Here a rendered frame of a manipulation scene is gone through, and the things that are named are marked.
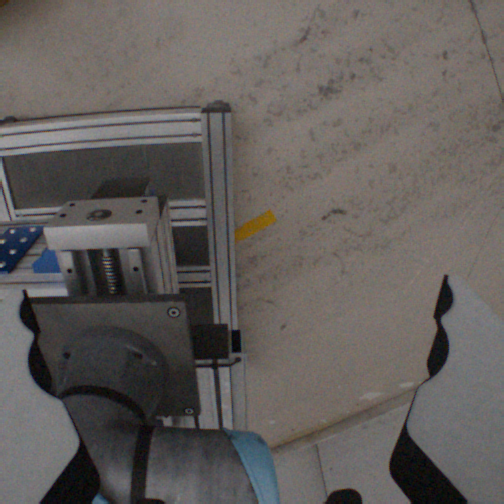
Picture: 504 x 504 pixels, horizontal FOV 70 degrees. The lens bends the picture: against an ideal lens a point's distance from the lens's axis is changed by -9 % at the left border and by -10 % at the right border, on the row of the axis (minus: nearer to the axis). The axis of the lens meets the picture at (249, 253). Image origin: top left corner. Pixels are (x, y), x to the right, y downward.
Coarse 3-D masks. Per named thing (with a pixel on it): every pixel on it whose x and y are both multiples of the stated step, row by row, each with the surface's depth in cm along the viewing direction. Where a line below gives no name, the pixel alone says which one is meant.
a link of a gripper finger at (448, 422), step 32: (448, 288) 11; (448, 320) 10; (480, 320) 9; (448, 352) 9; (480, 352) 8; (448, 384) 8; (480, 384) 8; (416, 416) 7; (448, 416) 7; (480, 416) 7; (416, 448) 7; (448, 448) 6; (480, 448) 6; (416, 480) 7; (448, 480) 6; (480, 480) 6
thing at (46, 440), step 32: (0, 320) 10; (32, 320) 11; (0, 352) 9; (32, 352) 9; (0, 384) 8; (32, 384) 8; (0, 416) 7; (32, 416) 7; (64, 416) 7; (0, 448) 6; (32, 448) 6; (64, 448) 6; (0, 480) 6; (32, 480) 6; (64, 480) 6; (96, 480) 7
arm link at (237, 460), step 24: (168, 432) 39; (192, 432) 40; (216, 432) 40; (240, 432) 41; (168, 456) 36; (192, 456) 37; (216, 456) 37; (240, 456) 37; (264, 456) 38; (168, 480) 35; (192, 480) 35; (216, 480) 35; (240, 480) 35; (264, 480) 36
